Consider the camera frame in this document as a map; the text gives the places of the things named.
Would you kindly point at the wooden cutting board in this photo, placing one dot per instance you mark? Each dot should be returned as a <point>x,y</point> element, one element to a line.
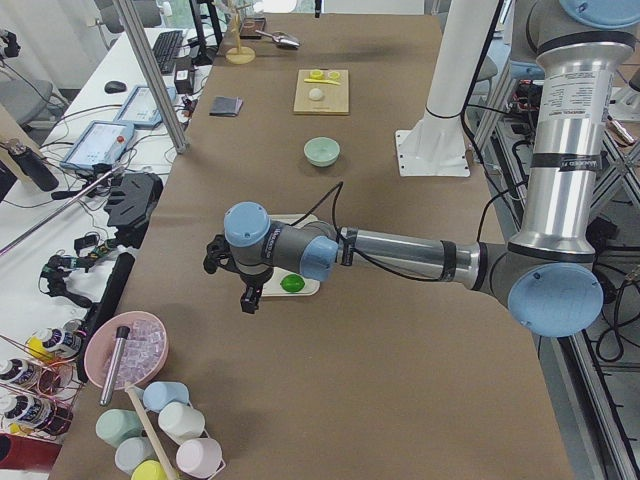
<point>336,100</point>

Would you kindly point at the cream rectangular tray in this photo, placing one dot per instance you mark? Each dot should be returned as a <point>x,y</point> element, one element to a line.
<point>272,288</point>

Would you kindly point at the black water bottle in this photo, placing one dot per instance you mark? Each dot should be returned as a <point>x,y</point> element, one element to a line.
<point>32,165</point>

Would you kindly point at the mint green bowl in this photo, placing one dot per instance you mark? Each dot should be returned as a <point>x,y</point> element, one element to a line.
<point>321,151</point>

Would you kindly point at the black plastic bracket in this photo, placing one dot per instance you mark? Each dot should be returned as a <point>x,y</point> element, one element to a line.
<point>132,199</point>

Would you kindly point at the black keyboard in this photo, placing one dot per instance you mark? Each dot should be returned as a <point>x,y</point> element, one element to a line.
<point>165,49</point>

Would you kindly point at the yellow cup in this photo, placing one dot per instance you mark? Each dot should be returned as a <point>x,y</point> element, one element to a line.
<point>149,470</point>

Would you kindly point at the grey cup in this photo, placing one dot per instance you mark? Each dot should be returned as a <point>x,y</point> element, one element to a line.
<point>132,452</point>

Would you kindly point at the blue cup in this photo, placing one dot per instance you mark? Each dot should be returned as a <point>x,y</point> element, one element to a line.
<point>157,395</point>

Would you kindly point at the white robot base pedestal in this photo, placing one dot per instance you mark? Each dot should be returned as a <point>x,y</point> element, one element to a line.
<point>435,146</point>

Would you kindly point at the black computer mouse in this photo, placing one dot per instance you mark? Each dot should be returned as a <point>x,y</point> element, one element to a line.
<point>113,87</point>

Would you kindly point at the pink cup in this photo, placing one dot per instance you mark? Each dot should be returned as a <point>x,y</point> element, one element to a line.
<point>201,457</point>

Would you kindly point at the wooden stand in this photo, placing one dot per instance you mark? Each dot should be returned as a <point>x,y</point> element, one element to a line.
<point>238,54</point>

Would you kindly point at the brown wooden box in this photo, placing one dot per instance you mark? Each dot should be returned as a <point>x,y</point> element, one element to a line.
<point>251,27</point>

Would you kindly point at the black power adapter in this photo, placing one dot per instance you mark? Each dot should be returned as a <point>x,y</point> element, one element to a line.
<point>184,81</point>

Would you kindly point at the mint green cup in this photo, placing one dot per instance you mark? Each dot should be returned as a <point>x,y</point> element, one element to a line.
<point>114,426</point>

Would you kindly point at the white steamed bun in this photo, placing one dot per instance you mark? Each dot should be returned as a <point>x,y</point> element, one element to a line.
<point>316,94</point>

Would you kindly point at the green lime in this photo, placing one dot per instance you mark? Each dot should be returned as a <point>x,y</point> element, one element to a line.
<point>292,283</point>

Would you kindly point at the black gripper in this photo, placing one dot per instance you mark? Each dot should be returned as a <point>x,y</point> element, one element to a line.
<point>248,283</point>

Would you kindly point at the blue teach pendant near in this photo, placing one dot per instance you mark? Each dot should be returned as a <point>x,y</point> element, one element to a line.
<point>101,143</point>

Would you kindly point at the metal scoop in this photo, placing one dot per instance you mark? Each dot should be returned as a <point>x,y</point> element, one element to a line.
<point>281,39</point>

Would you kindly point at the white cup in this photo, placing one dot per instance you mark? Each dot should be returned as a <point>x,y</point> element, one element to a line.
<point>181,422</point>

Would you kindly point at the blue teach pendant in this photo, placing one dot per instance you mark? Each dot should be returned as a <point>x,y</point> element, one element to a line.
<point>101,143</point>
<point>139,109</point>

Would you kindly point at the blue teach pendant far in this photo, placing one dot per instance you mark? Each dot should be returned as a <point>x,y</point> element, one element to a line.
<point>139,109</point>

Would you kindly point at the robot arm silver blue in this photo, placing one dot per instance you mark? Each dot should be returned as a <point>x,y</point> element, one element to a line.
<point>543,275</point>

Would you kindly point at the grey folded cloth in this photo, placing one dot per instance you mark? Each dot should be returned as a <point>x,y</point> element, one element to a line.
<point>223,106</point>

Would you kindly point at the metal cylinder tool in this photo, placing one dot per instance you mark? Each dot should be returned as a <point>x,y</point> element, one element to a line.
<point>122,334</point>

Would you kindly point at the aluminium frame post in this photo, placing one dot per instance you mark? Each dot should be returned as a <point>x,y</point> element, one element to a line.
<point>143,52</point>

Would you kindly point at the yellow plastic knife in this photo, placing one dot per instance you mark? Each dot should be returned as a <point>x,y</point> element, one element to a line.
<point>321,81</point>

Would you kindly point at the wooden cup rack pole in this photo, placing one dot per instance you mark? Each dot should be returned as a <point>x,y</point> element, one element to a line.
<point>163,458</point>

